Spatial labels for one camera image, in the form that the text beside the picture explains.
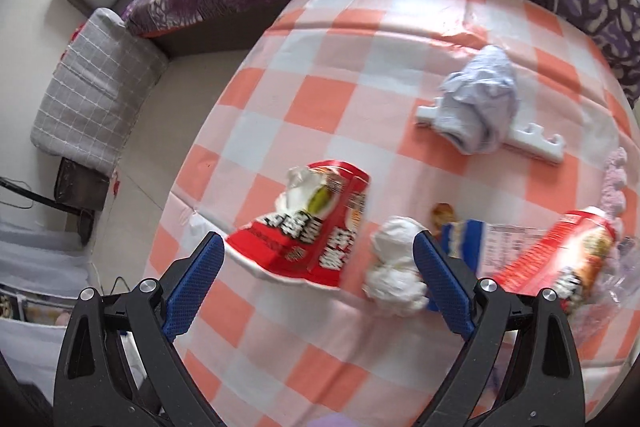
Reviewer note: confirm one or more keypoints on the orange white checkered sheet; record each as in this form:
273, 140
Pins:
325, 107

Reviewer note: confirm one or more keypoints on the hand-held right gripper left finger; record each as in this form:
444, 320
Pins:
200, 277

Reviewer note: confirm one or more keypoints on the blue white snack wrapper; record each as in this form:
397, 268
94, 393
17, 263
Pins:
470, 242

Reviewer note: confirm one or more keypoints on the red snack bag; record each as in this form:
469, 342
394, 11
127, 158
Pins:
575, 247
300, 252

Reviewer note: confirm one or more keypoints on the pale paper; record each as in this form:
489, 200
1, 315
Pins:
480, 107

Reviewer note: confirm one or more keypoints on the pink fuzzy hook strip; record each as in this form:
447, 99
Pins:
616, 187

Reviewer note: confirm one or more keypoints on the white tissue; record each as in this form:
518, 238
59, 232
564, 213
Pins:
395, 252

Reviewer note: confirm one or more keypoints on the grey grid cushion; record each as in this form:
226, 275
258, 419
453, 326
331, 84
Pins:
90, 92

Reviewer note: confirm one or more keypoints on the white foam hook strip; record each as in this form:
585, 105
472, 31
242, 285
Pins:
535, 147

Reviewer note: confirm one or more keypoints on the clear plastic wrapper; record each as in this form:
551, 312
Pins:
620, 287

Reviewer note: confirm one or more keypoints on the dark stool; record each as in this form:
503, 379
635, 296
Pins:
80, 187

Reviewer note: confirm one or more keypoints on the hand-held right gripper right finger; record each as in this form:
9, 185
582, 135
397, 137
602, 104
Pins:
440, 277

